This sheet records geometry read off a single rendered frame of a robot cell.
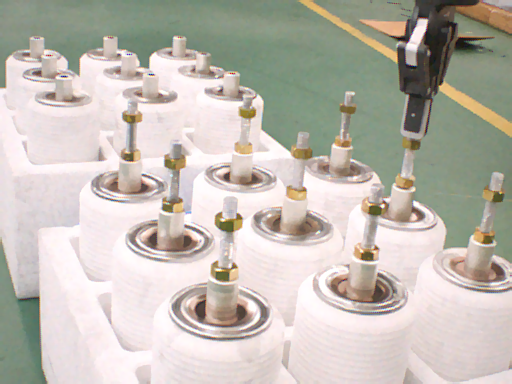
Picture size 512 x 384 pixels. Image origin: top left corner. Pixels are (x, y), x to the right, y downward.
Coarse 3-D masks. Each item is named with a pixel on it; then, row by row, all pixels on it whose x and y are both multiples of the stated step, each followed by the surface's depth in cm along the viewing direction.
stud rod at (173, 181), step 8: (176, 144) 61; (176, 152) 62; (168, 176) 63; (176, 176) 62; (168, 184) 63; (176, 184) 63; (168, 192) 63; (176, 192) 63; (168, 200) 63; (176, 200) 63
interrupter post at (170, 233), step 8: (160, 208) 64; (160, 216) 63; (168, 216) 63; (176, 216) 63; (184, 216) 64; (160, 224) 64; (168, 224) 63; (176, 224) 63; (160, 232) 64; (168, 232) 64; (176, 232) 64; (160, 240) 64; (168, 240) 64; (176, 240) 64
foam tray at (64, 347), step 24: (48, 240) 78; (72, 240) 80; (48, 264) 76; (72, 264) 74; (48, 288) 78; (72, 288) 70; (96, 288) 70; (48, 312) 79; (72, 312) 68; (96, 312) 67; (48, 336) 81; (72, 336) 68; (96, 336) 63; (288, 336) 66; (48, 360) 82; (72, 360) 69; (96, 360) 60; (120, 360) 61; (144, 360) 61; (288, 360) 67; (408, 360) 64
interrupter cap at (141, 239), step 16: (144, 224) 67; (192, 224) 68; (128, 240) 64; (144, 240) 64; (192, 240) 65; (208, 240) 65; (144, 256) 62; (160, 256) 62; (176, 256) 62; (192, 256) 62
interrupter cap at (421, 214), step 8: (416, 208) 76; (424, 208) 76; (384, 216) 74; (416, 216) 75; (424, 216) 75; (432, 216) 75; (384, 224) 72; (392, 224) 72; (400, 224) 72; (408, 224) 72; (416, 224) 73; (424, 224) 73; (432, 224) 73
